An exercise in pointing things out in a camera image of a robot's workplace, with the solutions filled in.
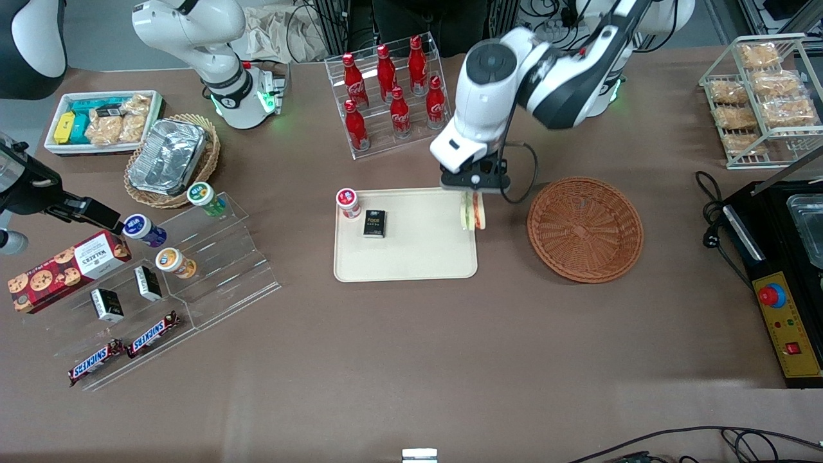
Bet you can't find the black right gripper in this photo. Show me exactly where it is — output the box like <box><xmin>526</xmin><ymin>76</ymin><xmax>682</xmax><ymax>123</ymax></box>
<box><xmin>0</xmin><ymin>135</ymin><xmax>124</xmax><ymax>234</ymax></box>

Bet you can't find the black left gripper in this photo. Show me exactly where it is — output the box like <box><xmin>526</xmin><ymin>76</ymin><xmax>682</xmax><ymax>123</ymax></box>
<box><xmin>440</xmin><ymin>154</ymin><xmax>512</xmax><ymax>194</ymax></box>

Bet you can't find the triangle sandwich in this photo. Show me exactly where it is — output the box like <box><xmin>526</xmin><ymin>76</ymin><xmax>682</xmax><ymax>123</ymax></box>
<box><xmin>458</xmin><ymin>191</ymin><xmax>487</xmax><ymax>232</ymax></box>

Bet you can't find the beige rectangular plastic tray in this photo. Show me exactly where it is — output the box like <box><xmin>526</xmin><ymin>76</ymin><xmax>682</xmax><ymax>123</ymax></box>
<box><xmin>334</xmin><ymin>188</ymin><xmax>478</xmax><ymax>283</ymax></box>

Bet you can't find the brown round wicker basket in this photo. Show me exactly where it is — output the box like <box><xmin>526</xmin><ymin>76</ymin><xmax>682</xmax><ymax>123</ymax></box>
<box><xmin>527</xmin><ymin>177</ymin><xmax>644</xmax><ymax>284</ymax></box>

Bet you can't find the light tan wicker basket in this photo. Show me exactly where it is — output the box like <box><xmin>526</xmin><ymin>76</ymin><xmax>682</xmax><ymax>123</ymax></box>
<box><xmin>124</xmin><ymin>114</ymin><xmax>221</xmax><ymax>210</ymax></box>

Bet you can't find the purple snack cup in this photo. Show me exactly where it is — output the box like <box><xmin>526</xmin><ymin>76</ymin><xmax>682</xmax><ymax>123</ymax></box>
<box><xmin>122</xmin><ymin>213</ymin><xmax>168</xmax><ymax>249</ymax></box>

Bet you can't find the red Walkers cookie box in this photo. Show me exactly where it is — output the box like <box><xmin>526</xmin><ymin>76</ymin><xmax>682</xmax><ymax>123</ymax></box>
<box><xmin>8</xmin><ymin>230</ymin><xmax>132</xmax><ymax>314</ymax></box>

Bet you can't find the white plastic snack bin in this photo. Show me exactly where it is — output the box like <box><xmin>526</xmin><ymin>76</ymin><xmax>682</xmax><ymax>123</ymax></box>
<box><xmin>44</xmin><ymin>90</ymin><xmax>165</xmax><ymax>157</ymax></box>

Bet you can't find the clear bag of crackers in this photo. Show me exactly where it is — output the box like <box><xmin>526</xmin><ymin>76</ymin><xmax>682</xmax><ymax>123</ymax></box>
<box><xmin>86</xmin><ymin>114</ymin><xmax>124</xmax><ymax>147</ymax></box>
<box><xmin>121</xmin><ymin>95</ymin><xmax>153</xmax><ymax>144</ymax></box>

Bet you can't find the yellow snack packet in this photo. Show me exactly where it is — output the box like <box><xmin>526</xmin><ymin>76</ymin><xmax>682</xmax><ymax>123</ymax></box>
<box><xmin>54</xmin><ymin>112</ymin><xmax>77</xmax><ymax>146</ymax></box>

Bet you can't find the red cola bottle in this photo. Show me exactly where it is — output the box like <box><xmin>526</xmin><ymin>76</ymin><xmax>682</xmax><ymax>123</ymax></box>
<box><xmin>341</xmin><ymin>53</ymin><xmax>369</xmax><ymax>107</ymax></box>
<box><xmin>343</xmin><ymin>100</ymin><xmax>371</xmax><ymax>152</ymax></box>
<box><xmin>425</xmin><ymin>76</ymin><xmax>447</xmax><ymax>130</ymax></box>
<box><xmin>408</xmin><ymin>35</ymin><xmax>429</xmax><ymax>91</ymax></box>
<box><xmin>375</xmin><ymin>44</ymin><xmax>398</xmax><ymax>102</ymax></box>
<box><xmin>389</xmin><ymin>86</ymin><xmax>413</xmax><ymax>140</ymax></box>

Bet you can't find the small black white box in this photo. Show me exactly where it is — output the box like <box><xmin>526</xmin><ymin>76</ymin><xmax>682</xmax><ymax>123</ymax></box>
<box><xmin>134</xmin><ymin>266</ymin><xmax>163</xmax><ymax>302</ymax></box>
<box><xmin>90</xmin><ymin>288</ymin><xmax>125</xmax><ymax>323</ymax></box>

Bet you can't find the aluminium foil container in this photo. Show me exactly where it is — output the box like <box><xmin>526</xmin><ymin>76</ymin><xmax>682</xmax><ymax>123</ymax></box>
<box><xmin>127</xmin><ymin>119</ymin><xmax>208</xmax><ymax>197</ymax></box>

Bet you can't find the orange snack cup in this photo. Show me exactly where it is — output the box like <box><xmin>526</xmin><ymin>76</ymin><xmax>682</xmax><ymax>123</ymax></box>
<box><xmin>156</xmin><ymin>248</ymin><xmax>198</xmax><ymax>280</ymax></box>

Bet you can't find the clear acrylic bottle rack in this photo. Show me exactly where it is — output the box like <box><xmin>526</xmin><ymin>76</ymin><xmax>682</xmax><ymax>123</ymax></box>
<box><xmin>325</xmin><ymin>32</ymin><xmax>451</xmax><ymax>160</ymax></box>

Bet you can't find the green lid snack cup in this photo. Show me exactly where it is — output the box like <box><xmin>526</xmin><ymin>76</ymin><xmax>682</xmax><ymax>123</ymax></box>
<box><xmin>187</xmin><ymin>182</ymin><xmax>228</xmax><ymax>218</ymax></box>

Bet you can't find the Snickers chocolate bar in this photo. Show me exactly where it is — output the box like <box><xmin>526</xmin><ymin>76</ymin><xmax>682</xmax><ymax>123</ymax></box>
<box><xmin>126</xmin><ymin>311</ymin><xmax>181</xmax><ymax>359</ymax></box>
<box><xmin>68</xmin><ymin>339</ymin><xmax>126</xmax><ymax>387</ymax></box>

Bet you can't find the red lid snack cup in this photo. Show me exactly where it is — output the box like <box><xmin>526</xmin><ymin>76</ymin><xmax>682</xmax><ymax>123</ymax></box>
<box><xmin>336</xmin><ymin>188</ymin><xmax>363</xmax><ymax>220</ymax></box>

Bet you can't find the clear acrylic stepped display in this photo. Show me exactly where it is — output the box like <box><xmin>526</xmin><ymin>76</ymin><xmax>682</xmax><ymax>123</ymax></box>
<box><xmin>48</xmin><ymin>192</ymin><xmax>282</xmax><ymax>392</ymax></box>

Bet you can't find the white power strip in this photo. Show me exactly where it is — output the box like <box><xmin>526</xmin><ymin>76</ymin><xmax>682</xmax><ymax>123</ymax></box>
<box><xmin>535</xmin><ymin>16</ymin><xmax>595</xmax><ymax>47</ymax></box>

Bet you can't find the bagged fried snack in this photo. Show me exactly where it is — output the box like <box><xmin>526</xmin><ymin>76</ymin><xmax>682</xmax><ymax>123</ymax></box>
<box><xmin>738</xmin><ymin>42</ymin><xmax>781</xmax><ymax>71</ymax></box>
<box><xmin>714</xmin><ymin>106</ymin><xmax>759</xmax><ymax>132</ymax></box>
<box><xmin>709</xmin><ymin>80</ymin><xmax>749</xmax><ymax>105</ymax></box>
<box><xmin>761</xmin><ymin>98</ymin><xmax>818</xmax><ymax>129</ymax></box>
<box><xmin>751</xmin><ymin>69</ymin><xmax>799</xmax><ymax>98</ymax></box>
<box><xmin>723</xmin><ymin>132</ymin><xmax>767</xmax><ymax>159</ymax></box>

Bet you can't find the silver metal machine bar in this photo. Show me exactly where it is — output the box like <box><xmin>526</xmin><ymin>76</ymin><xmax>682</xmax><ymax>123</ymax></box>
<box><xmin>723</xmin><ymin>204</ymin><xmax>767</xmax><ymax>261</ymax></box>

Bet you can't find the black machine with yellow panel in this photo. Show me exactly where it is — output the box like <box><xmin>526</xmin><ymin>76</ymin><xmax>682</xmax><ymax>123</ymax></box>
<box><xmin>723</xmin><ymin>147</ymin><xmax>823</xmax><ymax>389</ymax></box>

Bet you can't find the steel pan in machine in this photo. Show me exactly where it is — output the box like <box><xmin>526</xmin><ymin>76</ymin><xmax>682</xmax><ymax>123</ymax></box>
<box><xmin>786</xmin><ymin>193</ymin><xmax>823</xmax><ymax>271</ymax></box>

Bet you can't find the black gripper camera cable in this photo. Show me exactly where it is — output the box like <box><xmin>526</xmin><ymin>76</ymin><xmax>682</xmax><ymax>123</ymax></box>
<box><xmin>498</xmin><ymin>109</ymin><xmax>539</xmax><ymax>206</ymax></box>

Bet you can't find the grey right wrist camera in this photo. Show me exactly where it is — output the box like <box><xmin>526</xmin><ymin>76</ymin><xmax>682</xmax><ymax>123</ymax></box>
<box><xmin>0</xmin><ymin>228</ymin><xmax>30</xmax><ymax>256</ymax></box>

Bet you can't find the black power cable with plug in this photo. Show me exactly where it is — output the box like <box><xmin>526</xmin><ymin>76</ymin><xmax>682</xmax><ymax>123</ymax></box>
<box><xmin>694</xmin><ymin>170</ymin><xmax>754</xmax><ymax>290</ymax></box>

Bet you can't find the white wire display rack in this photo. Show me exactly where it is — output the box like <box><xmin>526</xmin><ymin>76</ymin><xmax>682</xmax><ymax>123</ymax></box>
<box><xmin>699</xmin><ymin>33</ymin><xmax>823</xmax><ymax>170</ymax></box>

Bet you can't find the black floor cable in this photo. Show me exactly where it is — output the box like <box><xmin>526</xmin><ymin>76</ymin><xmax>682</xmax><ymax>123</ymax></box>
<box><xmin>566</xmin><ymin>424</ymin><xmax>823</xmax><ymax>463</ymax></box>

